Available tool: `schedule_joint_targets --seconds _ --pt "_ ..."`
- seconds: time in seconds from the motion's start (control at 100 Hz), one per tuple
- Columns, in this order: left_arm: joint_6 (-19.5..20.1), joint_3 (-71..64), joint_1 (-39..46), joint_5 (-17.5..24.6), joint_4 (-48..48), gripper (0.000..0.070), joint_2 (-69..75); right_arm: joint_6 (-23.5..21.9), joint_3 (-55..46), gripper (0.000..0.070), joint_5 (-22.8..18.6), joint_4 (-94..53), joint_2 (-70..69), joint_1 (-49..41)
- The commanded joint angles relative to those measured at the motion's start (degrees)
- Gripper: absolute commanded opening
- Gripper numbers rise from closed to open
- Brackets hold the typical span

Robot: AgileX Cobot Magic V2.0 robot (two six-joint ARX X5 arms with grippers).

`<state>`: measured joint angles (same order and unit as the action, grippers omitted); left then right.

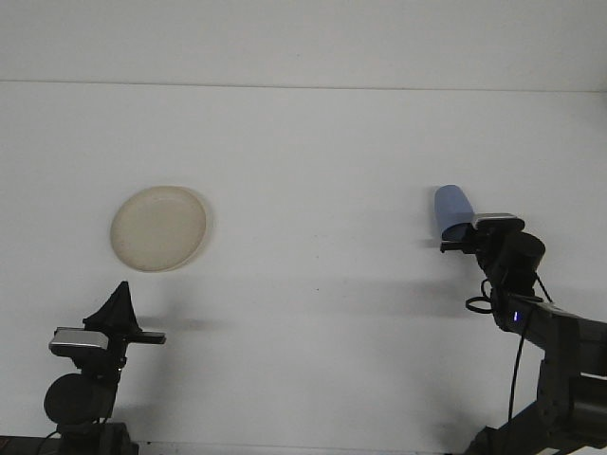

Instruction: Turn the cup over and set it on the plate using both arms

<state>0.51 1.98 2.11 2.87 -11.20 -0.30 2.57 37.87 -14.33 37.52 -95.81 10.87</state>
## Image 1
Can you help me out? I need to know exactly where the pale round plate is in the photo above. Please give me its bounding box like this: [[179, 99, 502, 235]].
[[109, 185, 214, 274]]

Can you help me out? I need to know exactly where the pale blue cup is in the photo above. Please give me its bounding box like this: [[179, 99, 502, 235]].
[[433, 183, 477, 243]]

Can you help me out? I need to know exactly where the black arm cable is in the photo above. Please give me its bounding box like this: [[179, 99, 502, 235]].
[[466, 272, 555, 424]]

